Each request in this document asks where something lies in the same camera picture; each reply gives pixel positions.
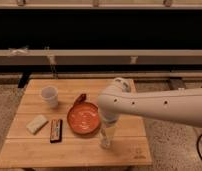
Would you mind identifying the white sponge block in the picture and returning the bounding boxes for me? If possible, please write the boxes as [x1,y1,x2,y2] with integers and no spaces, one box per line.
[26,115,48,134]

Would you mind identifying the black cable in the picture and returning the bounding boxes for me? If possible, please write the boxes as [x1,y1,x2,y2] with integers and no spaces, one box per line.
[195,129,202,168]

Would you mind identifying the grey horizontal rail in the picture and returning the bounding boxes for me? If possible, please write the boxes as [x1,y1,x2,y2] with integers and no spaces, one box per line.
[0,49,202,66]

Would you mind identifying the small red-brown object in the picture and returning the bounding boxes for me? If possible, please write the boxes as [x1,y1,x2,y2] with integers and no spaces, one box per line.
[74,94,87,104]

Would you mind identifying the orange bowl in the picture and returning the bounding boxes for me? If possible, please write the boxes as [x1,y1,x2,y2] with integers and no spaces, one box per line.
[67,102,100,135]

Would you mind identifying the dark red snack bar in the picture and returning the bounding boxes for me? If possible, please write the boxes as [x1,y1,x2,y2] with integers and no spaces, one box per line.
[50,119,63,143]

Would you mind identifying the wooden table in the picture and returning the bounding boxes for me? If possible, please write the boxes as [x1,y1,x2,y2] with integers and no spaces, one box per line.
[0,79,152,168]

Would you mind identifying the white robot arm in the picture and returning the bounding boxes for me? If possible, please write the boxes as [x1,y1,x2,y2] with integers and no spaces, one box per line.
[97,78,202,128]

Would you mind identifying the white plastic cup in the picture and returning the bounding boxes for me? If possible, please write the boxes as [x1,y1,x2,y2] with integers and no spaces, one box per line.
[40,86,58,108]

